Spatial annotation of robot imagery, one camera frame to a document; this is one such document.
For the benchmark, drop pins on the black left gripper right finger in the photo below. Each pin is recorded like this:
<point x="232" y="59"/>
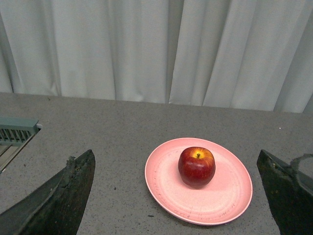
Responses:
<point x="289" y="193"/>

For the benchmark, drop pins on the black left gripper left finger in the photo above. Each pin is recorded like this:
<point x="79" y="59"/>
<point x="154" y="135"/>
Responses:
<point x="57" y="206"/>

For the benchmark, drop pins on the red apple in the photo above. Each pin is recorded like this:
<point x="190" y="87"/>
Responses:
<point x="196" y="166"/>

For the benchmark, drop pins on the pink plate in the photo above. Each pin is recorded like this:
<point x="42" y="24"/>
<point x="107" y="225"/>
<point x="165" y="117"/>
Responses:
<point x="224" y="199"/>

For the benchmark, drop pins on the grey-green dish rack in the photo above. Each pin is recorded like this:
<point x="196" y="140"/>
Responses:
<point x="15" y="134"/>

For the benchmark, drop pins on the white curtain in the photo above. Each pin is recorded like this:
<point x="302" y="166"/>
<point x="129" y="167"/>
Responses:
<point x="246" y="54"/>

